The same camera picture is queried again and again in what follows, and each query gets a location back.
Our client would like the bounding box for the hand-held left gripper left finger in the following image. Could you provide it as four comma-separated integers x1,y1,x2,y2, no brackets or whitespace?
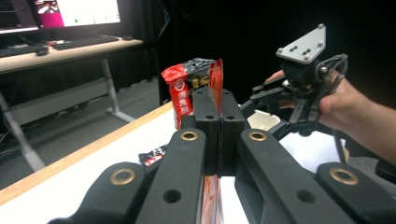
181,86,221,175

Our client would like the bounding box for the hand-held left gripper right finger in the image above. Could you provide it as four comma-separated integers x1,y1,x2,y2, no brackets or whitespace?
219,89,250,177

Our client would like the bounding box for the cream divided plastic box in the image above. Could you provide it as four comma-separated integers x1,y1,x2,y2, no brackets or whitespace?
247,109,282,132

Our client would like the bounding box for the large red black soup packet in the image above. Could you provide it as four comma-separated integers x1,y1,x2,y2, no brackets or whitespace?
161,57,225,224

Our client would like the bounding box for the small red black snack packet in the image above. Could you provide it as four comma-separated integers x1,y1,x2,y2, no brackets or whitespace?
137,144,169,168

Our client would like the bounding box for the white table mat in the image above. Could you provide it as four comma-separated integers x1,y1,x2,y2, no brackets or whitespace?
0,107,347,224

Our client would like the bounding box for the black keyboard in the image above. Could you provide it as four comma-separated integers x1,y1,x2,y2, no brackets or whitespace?
0,44,42,59
52,35,120,51

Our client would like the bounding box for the monitor with white screen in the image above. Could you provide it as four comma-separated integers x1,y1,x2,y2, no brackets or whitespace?
33,0,122,30

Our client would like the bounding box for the white-framed desk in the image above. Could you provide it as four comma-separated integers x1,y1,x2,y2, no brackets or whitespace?
0,37,145,173

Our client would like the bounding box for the monitor with dark screen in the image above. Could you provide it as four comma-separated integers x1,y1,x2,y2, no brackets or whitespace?
0,0,40,35

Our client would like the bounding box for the right hand-held gripper black cable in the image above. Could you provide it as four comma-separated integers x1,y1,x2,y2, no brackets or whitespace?
332,130,349,165

